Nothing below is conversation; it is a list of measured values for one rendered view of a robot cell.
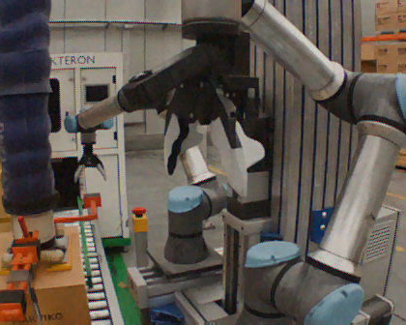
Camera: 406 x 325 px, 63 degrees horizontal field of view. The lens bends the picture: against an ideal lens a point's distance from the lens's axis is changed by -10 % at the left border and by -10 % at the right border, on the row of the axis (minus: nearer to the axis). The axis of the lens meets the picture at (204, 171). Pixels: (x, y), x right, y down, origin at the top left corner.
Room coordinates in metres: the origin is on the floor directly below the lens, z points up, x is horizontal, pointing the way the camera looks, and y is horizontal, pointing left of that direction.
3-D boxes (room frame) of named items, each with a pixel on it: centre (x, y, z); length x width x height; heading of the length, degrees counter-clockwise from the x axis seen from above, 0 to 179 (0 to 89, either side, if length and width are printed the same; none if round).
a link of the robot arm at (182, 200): (1.16, 0.06, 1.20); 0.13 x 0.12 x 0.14; 146
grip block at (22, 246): (1.06, 0.60, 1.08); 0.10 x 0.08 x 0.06; 109
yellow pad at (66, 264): (1.32, 0.60, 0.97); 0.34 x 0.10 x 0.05; 19
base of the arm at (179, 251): (1.16, 0.06, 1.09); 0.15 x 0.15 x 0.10
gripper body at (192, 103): (0.47, -0.01, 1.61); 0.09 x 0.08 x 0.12; 128
